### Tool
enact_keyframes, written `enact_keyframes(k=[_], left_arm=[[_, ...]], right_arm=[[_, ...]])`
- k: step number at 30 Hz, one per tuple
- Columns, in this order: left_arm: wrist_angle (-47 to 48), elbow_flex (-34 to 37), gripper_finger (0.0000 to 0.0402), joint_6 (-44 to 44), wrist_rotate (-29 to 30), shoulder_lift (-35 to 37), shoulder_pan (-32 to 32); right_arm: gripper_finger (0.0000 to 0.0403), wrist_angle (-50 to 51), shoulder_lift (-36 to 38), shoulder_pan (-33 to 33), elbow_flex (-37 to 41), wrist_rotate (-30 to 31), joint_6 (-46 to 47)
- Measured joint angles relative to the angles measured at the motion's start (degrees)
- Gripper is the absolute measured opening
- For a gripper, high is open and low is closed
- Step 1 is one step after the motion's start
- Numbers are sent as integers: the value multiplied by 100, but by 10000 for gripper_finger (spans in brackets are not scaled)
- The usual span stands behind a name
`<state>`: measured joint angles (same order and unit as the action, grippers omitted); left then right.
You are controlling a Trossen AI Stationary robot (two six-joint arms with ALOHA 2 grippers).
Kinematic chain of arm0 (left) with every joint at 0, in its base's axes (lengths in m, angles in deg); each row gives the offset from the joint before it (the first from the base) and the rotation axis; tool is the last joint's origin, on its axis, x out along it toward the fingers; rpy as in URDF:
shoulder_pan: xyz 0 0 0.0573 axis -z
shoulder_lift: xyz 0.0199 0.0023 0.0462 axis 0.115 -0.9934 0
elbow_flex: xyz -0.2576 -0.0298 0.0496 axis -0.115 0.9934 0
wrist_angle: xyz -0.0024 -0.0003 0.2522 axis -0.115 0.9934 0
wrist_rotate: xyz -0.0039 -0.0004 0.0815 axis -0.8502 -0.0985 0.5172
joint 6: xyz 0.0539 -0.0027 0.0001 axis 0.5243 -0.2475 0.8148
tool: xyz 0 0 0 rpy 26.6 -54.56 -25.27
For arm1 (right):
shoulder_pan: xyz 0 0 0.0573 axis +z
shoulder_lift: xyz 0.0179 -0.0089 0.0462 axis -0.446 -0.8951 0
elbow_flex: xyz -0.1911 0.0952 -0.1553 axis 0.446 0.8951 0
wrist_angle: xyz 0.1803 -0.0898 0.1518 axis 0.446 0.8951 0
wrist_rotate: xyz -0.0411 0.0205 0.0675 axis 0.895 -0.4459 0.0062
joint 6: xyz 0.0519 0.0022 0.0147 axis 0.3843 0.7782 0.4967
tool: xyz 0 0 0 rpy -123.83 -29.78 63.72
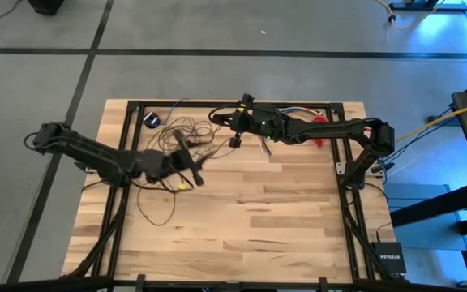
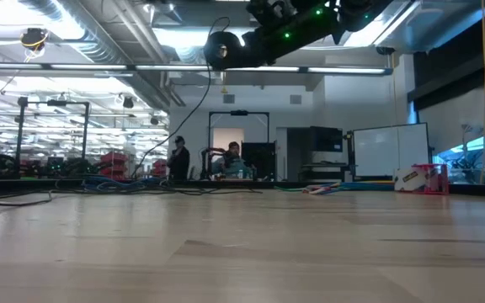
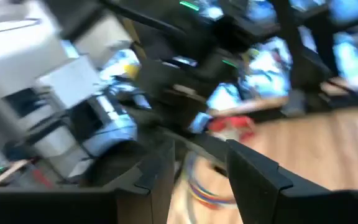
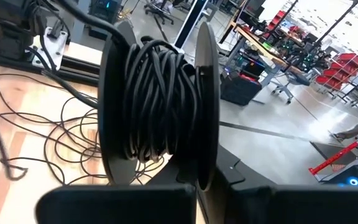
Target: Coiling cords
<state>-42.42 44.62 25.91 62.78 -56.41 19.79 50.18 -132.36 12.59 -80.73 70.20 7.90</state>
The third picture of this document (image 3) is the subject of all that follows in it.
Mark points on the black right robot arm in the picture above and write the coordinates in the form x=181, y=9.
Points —
x=172, y=18

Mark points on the black monitor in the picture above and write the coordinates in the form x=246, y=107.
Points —
x=20, y=99

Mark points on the wooden workbench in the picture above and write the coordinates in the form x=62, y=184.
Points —
x=6, y=175

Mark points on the whiteboard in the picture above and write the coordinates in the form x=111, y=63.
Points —
x=70, y=81

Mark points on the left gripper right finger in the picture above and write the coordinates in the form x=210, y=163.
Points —
x=291, y=208

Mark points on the red floor bar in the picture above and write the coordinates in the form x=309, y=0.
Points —
x=42, y=179

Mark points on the black monitor cart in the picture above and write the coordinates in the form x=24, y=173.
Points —
x=51, y=130

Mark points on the red tape dispenser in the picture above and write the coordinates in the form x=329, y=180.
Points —
x=232, y=124

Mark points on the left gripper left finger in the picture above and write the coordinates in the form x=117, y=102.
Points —
x=57, y=208

